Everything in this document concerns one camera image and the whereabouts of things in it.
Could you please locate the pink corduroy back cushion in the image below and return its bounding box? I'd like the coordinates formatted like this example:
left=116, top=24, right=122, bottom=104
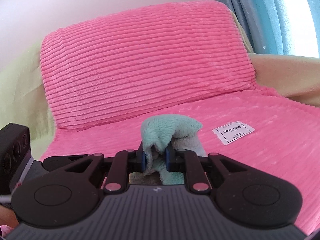
left=40, top=1, right=256, bottom=131

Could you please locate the green microfibre cloth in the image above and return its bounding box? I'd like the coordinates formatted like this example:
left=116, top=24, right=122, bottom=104
left=129, top=114, right=207, bottom=185

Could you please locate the black left camera box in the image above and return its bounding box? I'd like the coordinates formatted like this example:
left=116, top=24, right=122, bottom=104
left=1, top=123, right=31, bottom=195

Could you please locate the pink corduroy seat cover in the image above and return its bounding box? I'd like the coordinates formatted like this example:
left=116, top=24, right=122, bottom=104
left=43, top=89, right=319, bottom=233

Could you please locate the beige sofa armrest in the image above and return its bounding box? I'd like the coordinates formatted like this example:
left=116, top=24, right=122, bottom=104
left=231, top=12, right=319, bottom=107

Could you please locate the blue star curtain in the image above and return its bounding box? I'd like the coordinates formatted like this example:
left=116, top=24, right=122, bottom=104
left=252, top=0, right=319, bottom=58

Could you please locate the white fabric label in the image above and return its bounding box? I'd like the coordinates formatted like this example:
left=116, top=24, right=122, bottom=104
left=212, top=121, right=255, bottom=145

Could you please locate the grey curtain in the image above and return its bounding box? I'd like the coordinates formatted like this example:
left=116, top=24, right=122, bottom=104
left=217, top=0, right=263, bottom=53

